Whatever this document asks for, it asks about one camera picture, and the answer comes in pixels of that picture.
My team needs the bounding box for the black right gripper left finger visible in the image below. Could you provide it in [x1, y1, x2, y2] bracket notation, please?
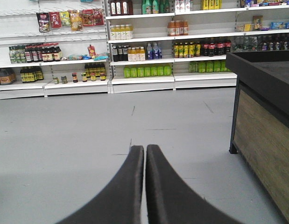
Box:
[59, 146, 144, 224]

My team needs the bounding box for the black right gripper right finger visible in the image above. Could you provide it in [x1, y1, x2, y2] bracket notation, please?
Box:
[145, 144, 239, 224]

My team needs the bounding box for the black wooden fruit display table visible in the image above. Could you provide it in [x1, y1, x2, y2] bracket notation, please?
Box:
[226, 50, 289, 223]

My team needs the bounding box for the white store shelving unit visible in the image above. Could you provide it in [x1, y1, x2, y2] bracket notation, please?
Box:
[0, 0, 289, 99]

